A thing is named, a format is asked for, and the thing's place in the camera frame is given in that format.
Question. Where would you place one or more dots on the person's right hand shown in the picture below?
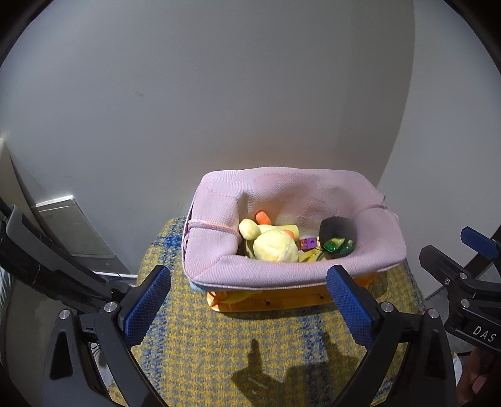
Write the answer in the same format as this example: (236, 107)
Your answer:
(479, 375)

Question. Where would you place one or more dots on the orange plastic bin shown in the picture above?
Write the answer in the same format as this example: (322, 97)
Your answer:
(274, 301)

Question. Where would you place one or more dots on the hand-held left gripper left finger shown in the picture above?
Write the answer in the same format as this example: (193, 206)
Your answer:
(146, 305)

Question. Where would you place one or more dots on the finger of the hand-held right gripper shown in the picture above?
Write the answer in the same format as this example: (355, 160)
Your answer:
(475, 239)
(438, 262)

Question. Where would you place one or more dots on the yellow plush duck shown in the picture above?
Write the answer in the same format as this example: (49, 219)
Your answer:
(274, 246)

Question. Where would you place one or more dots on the black and green toy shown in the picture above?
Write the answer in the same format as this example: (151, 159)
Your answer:
(336, 234)

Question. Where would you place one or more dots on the pink cloth bag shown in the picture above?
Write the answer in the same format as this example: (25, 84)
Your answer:
(297, 195)

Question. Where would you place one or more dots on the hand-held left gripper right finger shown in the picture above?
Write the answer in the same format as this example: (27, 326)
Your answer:
(350, 309)

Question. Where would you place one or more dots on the yellow and blue woven blanket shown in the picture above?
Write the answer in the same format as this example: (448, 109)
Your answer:
(235, 344)

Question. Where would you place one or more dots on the pink toy block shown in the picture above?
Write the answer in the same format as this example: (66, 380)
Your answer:
(308, 243)

